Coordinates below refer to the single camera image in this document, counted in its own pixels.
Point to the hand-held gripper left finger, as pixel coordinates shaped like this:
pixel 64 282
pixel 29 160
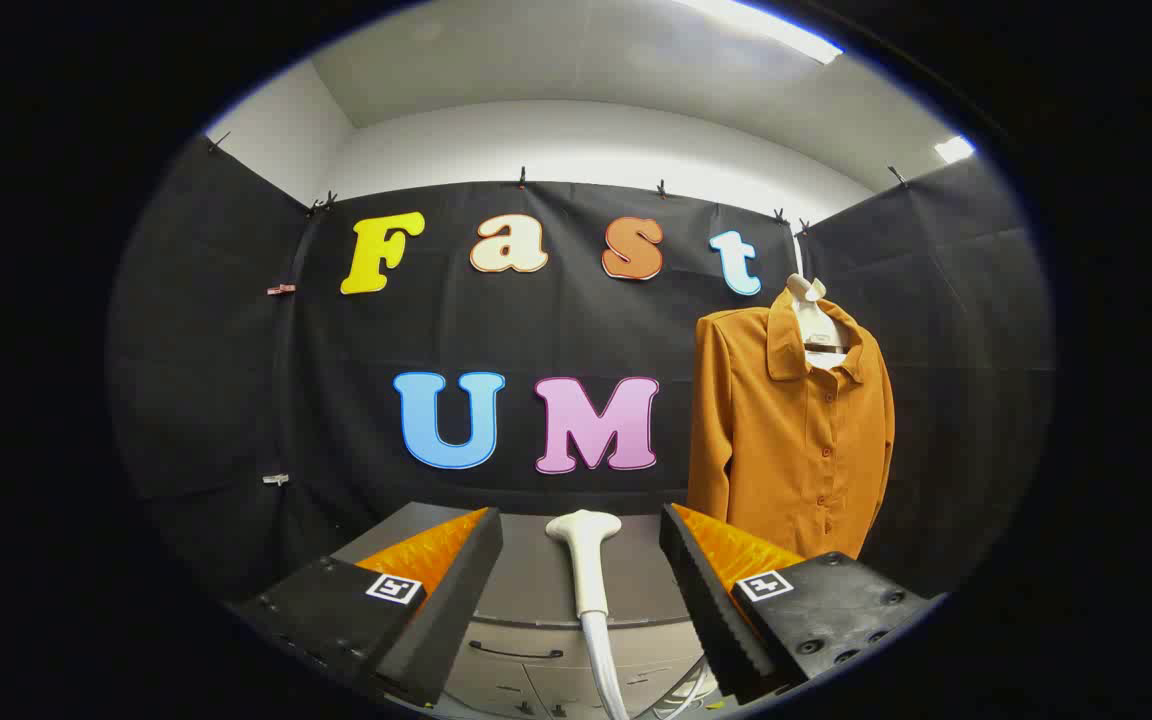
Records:
pixel 456 590

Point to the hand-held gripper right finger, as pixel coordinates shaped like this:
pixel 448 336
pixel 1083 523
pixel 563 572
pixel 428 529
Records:
pixel 706 590

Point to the white garment steamer head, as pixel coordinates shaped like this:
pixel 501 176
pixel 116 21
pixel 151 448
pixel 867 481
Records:
pixel 588 560

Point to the brown button shirt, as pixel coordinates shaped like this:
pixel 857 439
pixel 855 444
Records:
pixel 786 450

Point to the white clothes hanger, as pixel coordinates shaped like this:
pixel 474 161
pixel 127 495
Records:
pixel 816 320

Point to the grey cabinet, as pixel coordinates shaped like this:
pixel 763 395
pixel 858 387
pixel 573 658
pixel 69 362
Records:
pixel 546 590

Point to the small ceiling light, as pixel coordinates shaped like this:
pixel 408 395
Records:
pixel 954 149

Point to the long ceiling light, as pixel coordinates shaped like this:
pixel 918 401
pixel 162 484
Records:
pixel 766 25

